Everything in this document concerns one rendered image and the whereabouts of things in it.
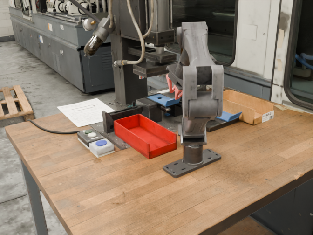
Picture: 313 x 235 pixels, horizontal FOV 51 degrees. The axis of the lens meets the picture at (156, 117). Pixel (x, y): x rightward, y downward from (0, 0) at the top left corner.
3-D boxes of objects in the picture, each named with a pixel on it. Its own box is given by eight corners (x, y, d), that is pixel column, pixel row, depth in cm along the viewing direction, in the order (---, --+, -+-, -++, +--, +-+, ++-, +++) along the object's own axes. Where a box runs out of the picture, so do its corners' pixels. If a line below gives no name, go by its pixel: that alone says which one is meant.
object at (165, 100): (167, 107, 131) (167, 100, 130) (146, 97, 143) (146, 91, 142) (181, 103, 135) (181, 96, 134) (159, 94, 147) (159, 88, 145)
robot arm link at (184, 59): (178, 53, 103) (185, 35, 98) (194, 57, 104) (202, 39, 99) (179, 67, 98) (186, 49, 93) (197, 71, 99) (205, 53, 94)
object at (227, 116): (230, 122, 131) (231, 115, 130) (203, 112, 142) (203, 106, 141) (241, 118, 135) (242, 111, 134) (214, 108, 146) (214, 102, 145)
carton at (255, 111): (253, 127, 133) (255, 109, 130) (210, 110, 152) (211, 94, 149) (273, 120, 139) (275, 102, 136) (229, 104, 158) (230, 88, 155)
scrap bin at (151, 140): (149, 159, 110) (148, 143, 108) (114, 134, 129) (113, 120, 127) (177, 149, 116) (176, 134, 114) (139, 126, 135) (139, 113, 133)
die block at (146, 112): (149, 125, 137) (148, 108, 134) (137, 117, 144) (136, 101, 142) (186, 113, 147) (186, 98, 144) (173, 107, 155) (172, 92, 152)
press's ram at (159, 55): (147, 85, 129) (144, 6, 117) (116, 72, 149) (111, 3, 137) (183, 77, 138) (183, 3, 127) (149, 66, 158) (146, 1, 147)
